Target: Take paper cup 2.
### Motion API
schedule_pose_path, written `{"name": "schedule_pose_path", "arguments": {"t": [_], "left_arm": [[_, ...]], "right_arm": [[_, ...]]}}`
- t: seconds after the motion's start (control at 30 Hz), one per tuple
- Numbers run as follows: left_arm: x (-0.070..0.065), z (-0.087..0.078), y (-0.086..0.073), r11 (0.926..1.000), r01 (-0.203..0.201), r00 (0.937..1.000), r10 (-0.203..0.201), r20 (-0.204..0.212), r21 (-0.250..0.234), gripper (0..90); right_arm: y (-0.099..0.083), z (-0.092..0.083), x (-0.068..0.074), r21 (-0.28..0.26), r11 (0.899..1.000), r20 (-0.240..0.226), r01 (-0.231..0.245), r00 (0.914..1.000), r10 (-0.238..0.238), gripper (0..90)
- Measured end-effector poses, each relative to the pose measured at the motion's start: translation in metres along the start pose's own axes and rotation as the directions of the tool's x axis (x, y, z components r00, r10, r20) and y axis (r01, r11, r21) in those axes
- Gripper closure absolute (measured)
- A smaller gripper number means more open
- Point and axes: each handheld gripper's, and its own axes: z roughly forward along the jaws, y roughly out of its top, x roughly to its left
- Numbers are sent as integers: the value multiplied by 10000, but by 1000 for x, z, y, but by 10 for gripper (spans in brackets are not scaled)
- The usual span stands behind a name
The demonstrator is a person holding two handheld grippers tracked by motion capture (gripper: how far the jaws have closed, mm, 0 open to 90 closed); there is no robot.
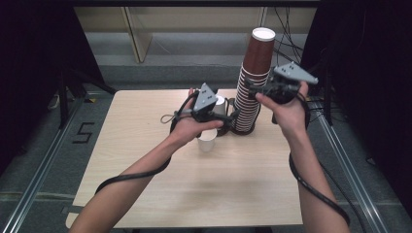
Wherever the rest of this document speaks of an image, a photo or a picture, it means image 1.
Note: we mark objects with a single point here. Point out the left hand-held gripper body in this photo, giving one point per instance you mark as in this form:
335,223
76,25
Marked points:
204,98

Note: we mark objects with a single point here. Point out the dark brown double cup holder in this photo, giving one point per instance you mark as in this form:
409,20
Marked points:
241,132

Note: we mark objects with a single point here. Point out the aluminium floor rail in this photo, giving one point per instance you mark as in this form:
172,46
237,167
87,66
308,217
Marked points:
356,181
39,174

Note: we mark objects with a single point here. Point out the stack of brown cups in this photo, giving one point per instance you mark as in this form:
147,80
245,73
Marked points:
246,110

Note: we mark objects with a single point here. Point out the stack of white cups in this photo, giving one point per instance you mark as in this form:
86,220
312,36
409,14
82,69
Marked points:
222,103

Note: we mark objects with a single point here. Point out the white metal post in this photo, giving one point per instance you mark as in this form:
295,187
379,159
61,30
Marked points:
263,16

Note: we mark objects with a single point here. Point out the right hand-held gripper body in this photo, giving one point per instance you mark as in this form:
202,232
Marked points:
286,85

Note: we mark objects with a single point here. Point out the black metal stand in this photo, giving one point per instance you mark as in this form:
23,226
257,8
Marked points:
64,97
327,106

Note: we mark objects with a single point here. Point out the black curtain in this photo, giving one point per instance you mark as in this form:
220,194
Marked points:
29,64
372,81

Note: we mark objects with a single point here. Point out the white paper cup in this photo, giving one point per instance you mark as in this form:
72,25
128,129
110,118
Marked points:
207,144

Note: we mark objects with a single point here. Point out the brown paper cup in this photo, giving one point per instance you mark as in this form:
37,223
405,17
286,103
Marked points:
259,51

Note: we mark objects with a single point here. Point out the person's left hand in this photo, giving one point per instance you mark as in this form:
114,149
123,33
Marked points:
188,126

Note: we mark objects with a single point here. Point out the white panel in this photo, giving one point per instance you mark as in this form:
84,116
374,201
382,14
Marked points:
137,35

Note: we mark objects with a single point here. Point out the person's right hand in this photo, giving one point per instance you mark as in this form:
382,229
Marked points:
288,115

